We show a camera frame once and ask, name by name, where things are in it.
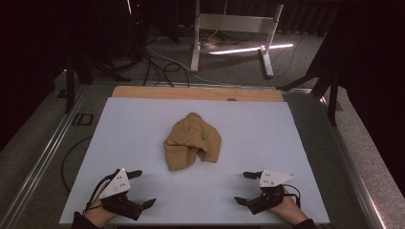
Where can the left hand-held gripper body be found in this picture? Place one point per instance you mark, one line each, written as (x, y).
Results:
(116, 187)

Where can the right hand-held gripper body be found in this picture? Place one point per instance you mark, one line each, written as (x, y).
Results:
(269, 197)

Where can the tan embroidered pants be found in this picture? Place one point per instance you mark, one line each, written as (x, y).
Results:
(187, 140)

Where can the person's right hand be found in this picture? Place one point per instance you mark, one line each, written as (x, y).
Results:
(288, 210)

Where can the person's left hand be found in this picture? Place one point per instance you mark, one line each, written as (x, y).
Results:
(97, 214)

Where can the white board mat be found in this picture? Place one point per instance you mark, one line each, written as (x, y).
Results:
(127, 133)

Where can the black tripod stand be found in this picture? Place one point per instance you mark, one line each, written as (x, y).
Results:
(69, 89)
(332, 101)

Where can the bright light strip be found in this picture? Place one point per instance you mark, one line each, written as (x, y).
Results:
(251, 49)

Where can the aluminium rail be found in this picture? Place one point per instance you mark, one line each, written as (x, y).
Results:
(353, 178)
(41, 160)

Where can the white metal stand frame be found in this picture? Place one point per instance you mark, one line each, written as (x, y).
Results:
(235, 23)

